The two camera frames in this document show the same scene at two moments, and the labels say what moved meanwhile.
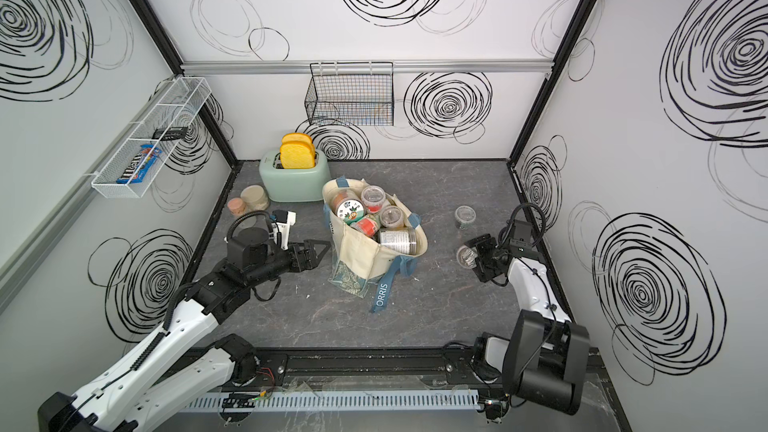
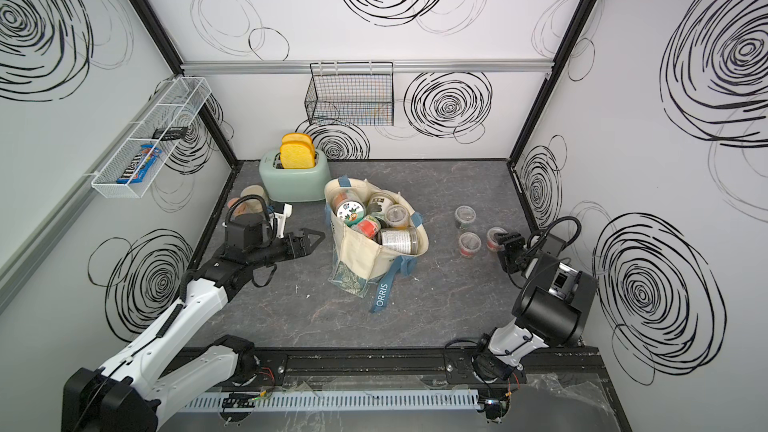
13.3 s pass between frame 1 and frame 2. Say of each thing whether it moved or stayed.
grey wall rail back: stayed
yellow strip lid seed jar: stayed
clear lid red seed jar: moved
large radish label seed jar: stayed
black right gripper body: moved
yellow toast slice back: stayed
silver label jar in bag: stayed
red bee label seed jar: stayed
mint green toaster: stayed
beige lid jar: stayed
